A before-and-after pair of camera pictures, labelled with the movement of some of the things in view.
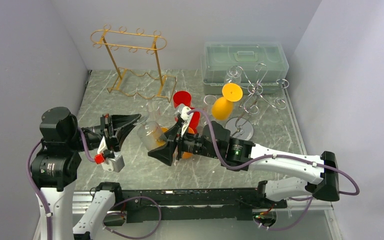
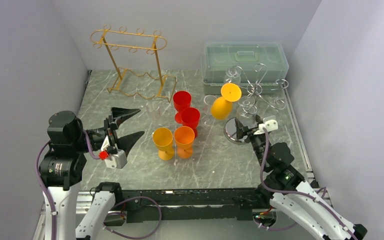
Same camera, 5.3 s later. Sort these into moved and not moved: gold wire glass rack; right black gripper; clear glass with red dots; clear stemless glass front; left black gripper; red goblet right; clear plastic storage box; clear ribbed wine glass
Moved: clear stemless glass front; right black gripper; left black gripper
Not moved: gold wire glass rack; red goblet right; clear ribbed wine glass; clear plastic storage box; clear glass with red dots
